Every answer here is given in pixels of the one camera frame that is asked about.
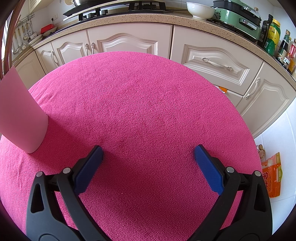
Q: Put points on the red container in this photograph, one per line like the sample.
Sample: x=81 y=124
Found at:
x=46 y=28

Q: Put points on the dark wooden chopstick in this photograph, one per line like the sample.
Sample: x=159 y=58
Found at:
x=8 y=8

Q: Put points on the green yellow oil bottle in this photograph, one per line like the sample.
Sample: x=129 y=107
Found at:
x=273 y=37

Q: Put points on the pink tablecloth round table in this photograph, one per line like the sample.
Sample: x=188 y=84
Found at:
x=148 y=114

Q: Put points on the pink cylindrical cup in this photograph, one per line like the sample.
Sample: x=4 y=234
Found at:
x=23 y=122

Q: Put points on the red sauce bottle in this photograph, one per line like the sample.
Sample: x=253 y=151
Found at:
x=291 y=58

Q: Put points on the black gas cooktop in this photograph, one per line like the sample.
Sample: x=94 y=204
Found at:
x=99 y=9

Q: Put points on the orange rice bag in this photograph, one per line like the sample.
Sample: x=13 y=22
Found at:
x=272 y=174

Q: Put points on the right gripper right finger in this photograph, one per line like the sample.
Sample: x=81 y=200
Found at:
x=253 y=219

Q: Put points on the white bowl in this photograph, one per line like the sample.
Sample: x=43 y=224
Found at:
x=200 y=11

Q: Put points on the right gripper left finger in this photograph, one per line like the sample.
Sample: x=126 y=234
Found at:
x=55 y=211

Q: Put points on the green electric grill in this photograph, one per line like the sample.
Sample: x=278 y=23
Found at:
x=239 y=17

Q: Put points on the hanging utensil rack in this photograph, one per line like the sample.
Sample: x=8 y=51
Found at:
x=24 y=34

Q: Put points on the dark soy sauce bottle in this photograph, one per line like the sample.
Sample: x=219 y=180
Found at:
x=264 y=31

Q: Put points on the lower cabinets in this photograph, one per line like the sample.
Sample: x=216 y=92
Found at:
x=256 y=84

